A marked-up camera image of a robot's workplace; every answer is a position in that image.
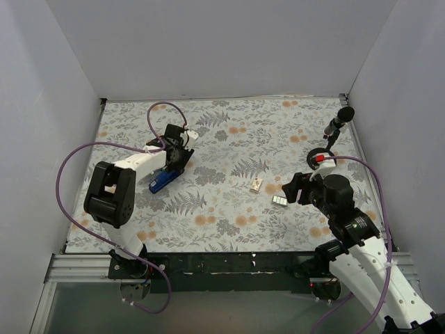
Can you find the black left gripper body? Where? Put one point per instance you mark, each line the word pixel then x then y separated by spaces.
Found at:
pixel 177 158

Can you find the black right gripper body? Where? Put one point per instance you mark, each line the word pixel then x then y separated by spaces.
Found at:
pixel 300 189

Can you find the blue black stapler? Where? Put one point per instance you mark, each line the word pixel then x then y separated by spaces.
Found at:
pixel 164 178

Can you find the white staple box tray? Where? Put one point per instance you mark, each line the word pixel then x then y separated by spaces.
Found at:
pixel 280 201

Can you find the white staple box sleeve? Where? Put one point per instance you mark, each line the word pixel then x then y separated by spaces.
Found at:
pixel 256 184

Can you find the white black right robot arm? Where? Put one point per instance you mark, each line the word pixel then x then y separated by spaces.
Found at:
pixel 361 258

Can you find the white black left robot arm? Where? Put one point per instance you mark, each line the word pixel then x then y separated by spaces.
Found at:
pixel 110 198

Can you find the black microphone on stand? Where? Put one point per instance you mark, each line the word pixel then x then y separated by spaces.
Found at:
pixel 331 134

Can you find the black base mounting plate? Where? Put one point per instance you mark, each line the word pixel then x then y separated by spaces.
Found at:
pixel 298 272

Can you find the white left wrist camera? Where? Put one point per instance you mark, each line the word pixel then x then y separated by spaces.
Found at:
pixel 191 138

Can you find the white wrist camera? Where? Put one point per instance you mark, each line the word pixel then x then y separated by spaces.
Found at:
pixel 191 138
pixel 325 164

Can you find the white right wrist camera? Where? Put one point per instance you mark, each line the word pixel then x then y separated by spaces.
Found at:
pixel 325 164

